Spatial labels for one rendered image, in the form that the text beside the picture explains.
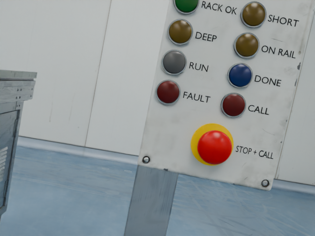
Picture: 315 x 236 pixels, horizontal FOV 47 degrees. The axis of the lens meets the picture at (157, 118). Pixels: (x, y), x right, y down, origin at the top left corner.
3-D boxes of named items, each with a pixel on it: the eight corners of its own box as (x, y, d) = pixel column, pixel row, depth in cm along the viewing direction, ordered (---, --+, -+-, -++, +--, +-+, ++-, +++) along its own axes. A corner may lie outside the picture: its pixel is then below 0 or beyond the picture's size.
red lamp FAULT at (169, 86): (177, 106, 42) (182, 83, 42) (154, 101, 42) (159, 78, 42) (176, 105, 43) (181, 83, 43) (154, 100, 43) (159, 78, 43)
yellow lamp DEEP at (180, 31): (189, 45, 42) (194, 21, 41) (166, 40, 42) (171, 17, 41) (189, 46, 43) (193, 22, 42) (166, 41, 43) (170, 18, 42)
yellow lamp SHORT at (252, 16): (263, 28, 42) (269, 3, 41) (240, 23, 41) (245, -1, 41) (261, 29, 42) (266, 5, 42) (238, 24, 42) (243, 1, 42)
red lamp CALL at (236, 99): (243, 119, 43) (248, 96, 42) (220, 114, 43) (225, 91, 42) (241, 118, 43) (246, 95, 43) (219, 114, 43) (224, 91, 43)
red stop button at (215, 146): (228, 169, 41) (236, 135, 41) (194, 162, 41) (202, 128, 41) (222, 160, 46) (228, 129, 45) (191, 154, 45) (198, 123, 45)
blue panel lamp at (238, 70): (250, 89, 42) (255, 66, 42) (227, 84, 42) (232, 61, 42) (248, 89, 43) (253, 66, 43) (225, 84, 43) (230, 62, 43)
